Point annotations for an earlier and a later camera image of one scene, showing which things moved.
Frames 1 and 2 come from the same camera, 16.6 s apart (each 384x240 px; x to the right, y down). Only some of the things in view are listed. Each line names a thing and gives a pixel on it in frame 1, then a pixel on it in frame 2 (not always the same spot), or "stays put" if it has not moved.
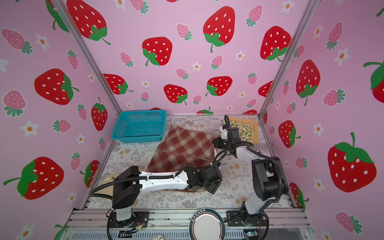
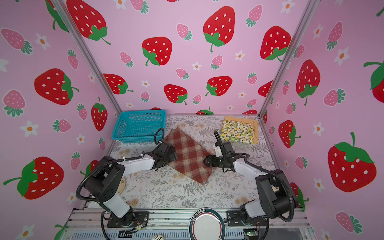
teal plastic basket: [143, 126] stays put
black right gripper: [218, 144] to [213, 163]
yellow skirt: [250, 122] stays put
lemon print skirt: [246, 130] stays put
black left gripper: [215, 185] to [174, 155]
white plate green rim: [207, 224] stays put
